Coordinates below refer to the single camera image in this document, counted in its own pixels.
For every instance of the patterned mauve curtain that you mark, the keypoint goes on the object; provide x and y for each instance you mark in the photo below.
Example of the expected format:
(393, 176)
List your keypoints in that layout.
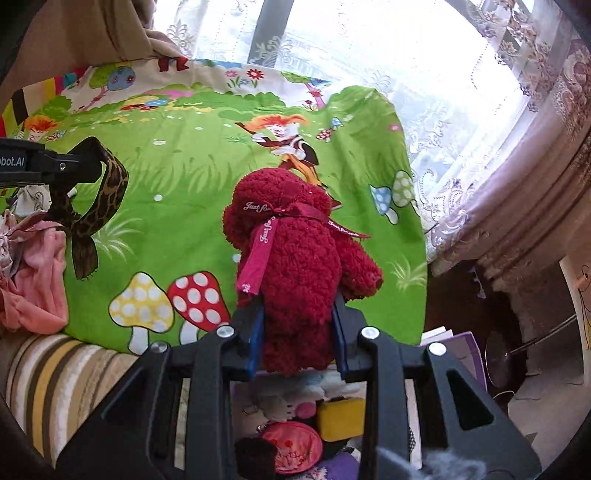
(531, 207)

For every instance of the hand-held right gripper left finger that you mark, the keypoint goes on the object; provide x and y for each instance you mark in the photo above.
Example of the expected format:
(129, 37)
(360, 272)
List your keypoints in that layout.
(256, 339)

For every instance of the brown leopard print scarf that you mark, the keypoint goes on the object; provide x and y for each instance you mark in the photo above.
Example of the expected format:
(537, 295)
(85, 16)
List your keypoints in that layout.
(111, 184)

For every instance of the dark red plush teddy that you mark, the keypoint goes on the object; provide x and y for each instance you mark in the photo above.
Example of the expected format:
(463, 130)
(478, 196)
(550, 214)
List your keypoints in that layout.
(300, 258)

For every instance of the white plush toy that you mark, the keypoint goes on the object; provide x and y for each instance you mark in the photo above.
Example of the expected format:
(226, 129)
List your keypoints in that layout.
(277, 401)

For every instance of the striped sofa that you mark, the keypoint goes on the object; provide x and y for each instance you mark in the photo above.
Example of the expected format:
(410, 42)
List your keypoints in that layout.
(46, 374)

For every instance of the white lace curtain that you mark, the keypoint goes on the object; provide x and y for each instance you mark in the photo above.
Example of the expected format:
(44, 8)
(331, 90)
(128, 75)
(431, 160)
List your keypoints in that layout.
(438, 92)

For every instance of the pink cloth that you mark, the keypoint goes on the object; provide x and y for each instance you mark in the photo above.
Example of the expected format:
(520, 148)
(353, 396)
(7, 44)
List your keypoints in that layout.
(37, 277)

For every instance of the chrome lamp stand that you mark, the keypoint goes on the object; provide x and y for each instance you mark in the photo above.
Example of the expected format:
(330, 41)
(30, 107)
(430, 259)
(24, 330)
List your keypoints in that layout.
(503, 357)

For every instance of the white patterned cloth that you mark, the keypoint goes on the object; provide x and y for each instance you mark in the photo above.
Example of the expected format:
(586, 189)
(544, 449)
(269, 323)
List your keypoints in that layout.
(32, 198)

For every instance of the dark brown fuzzy item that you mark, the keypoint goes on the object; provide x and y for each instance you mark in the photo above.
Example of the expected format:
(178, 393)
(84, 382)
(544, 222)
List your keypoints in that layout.
(254, 459)

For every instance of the white board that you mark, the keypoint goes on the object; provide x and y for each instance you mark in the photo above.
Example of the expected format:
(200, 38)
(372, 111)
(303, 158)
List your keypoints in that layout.
(579, 300)

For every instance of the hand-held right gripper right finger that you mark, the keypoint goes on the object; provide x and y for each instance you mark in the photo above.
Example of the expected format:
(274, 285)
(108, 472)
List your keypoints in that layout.
(341, 344)

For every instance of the grey fuzzy item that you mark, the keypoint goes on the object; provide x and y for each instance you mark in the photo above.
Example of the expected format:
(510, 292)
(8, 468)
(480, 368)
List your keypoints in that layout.
(438, 467)

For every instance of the green cartoon printed blanket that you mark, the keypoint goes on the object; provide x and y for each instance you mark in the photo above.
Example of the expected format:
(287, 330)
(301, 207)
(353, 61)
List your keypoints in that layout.
(184, 152)

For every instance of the yellow sponge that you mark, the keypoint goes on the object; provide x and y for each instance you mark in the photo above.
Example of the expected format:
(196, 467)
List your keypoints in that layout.
(341, 417)

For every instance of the grey window frame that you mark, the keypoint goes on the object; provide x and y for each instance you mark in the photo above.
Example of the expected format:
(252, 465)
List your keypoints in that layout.
(272, 27)

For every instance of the beige curtain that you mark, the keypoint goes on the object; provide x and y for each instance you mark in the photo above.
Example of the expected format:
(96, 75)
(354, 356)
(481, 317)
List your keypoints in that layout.
(69, 37)

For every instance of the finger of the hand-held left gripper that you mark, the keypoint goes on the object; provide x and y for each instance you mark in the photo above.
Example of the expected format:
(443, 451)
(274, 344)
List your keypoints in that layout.
(69, 167)

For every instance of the pink round pouch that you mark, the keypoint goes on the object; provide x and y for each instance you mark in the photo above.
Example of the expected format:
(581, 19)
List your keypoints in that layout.
(291, 450)

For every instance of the purple storage box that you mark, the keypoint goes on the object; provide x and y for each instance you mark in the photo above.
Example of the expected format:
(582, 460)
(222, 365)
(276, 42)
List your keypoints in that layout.
(471, 360)

